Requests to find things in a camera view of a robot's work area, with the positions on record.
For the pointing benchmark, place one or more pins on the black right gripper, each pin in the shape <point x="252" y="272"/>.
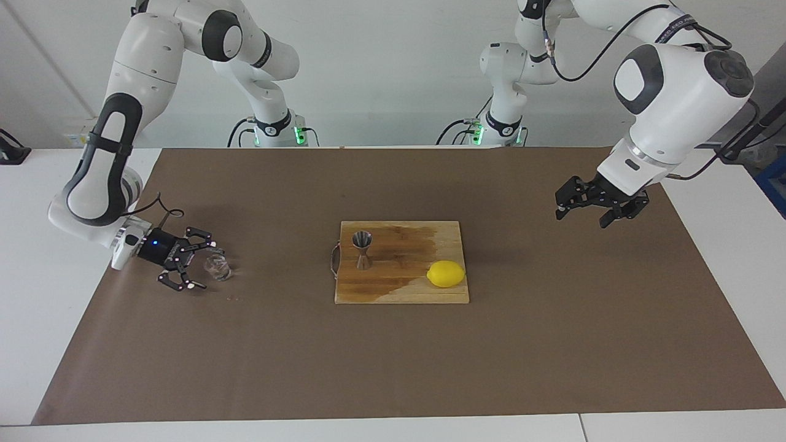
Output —
<point x="156" y="245"/>

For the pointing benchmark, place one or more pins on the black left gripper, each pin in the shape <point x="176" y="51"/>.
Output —
<point x="611" y="193"/>

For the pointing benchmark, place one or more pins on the small clear glass cup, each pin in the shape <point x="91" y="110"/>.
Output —
<point x="219" y="268"/>

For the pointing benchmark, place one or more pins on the steel double jigger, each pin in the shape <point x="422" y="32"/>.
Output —
<point x="362" y="239"/>

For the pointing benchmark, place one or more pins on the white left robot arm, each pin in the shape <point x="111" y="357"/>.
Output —
<point x="681" y="92"/>

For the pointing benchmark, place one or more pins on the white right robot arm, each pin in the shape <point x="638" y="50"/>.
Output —
<point x="147" y="55"/>

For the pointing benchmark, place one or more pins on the white power strip yellow labels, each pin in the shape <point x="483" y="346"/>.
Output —
<point x="73" y="140"/>

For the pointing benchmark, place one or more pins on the yellow lemon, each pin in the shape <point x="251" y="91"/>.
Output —
<point x="446" y="274"/>

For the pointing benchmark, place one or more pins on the black stand pole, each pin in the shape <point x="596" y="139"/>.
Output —
<point x="761" y="123"/>

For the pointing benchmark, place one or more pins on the black table clamp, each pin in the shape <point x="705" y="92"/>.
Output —
<point x="12" y="155"/>

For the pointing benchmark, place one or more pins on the wooden cutting board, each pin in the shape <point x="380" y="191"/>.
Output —
<point x="399" y="276"/>

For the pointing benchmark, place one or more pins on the brown paper table mat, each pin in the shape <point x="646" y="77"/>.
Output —
<point x="393" y="356"/>

